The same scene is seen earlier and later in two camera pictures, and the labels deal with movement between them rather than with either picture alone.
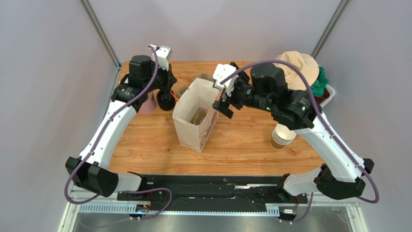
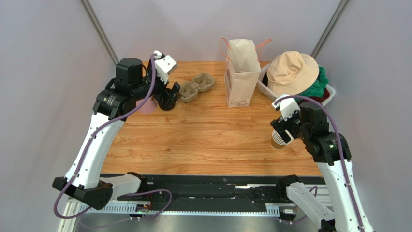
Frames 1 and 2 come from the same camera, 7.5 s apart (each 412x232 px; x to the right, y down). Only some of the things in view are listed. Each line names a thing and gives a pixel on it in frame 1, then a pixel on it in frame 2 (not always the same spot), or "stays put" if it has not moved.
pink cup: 149,106 stays put
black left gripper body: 163,77 to 165,94
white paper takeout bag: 195,119 to 242,70
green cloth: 318,88 stays put
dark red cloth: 326,94 stays put
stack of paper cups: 282,136 stays put
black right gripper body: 228,100 to 282,133
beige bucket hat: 307,65 stays put
